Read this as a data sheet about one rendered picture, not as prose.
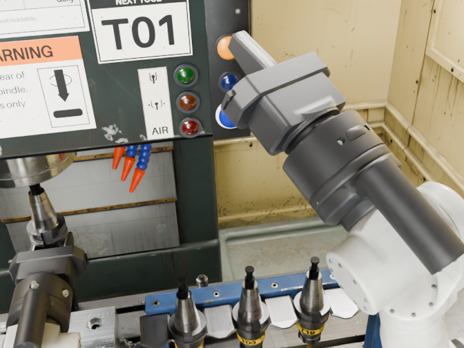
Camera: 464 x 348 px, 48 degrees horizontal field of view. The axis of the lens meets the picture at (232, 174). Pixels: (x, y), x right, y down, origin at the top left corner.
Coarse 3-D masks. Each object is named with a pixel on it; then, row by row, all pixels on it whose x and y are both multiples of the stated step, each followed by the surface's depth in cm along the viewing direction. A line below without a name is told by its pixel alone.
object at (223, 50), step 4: (220, 40) 55; (224, 40) 55; (228, 40) 55; (220, 44) 55; (224, 44) 55; (228, 44) 55; (220, 48) 55; (224, 48) 55; (228, 48) 55; (220, 52) 56; (224, 52) 56; (228, 52) 56; (220, 56) 56; (224, 56) 56; (228, 56) 56; (232, 56) 56
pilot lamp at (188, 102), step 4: (184, 96) 58; (188, 96) 58; (192, 96) 58; (180, 100) 58; (184, 100) 58; (188, 100) 58; (192, 100) 58; (196, 100) 59; (180, 104) 58; (184, 104) 58; (188, 104) 58; (192, 104) 58; (196, 104) 59; (184, 108) 59; (188, 108) 59; (192, 108) 59
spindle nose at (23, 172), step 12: (48, 156) 76; (60, 156) 77; (72, 156) 81; (0, 168) 74; (12, 168) 74; (24, 168) 74; (36, 168) 75; (48, 168) 76; (60, 168) 78; (0, 180) 75; (12, 180) 75; (24, 180) 76; (36, 180) 76
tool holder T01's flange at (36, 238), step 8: (64, 224) 90; (32, 232) 88; (40, 232) 88; (48, 232) 88; (56, 232) 88; (64, 232) 90; (32, 240) 89; (40, 240) 88; (48, 240) 89; (56, 240) 89
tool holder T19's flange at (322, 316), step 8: (296, 296) 94; (296, 304) 92; (328, 304) 92; (296, 312) 92; (304, 312) 91; (320, 312) 91; (328, 312) 91; (304, 320) 91; (312, 320) 92; (320, 320) 91
